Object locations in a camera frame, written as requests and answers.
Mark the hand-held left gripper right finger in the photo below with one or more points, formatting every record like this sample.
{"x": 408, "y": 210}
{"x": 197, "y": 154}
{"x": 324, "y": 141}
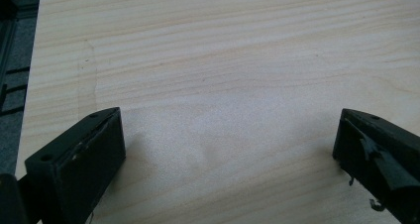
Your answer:
{"x": 379, "y": 158}

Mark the dark metal stand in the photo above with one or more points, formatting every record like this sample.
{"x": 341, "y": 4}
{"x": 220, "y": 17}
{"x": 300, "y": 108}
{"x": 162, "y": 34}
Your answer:
{"x": 7, "y": 35}

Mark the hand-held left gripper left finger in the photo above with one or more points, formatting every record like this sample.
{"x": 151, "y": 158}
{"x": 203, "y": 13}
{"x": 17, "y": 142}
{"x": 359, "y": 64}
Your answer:
{"x": 77, "y": 164}

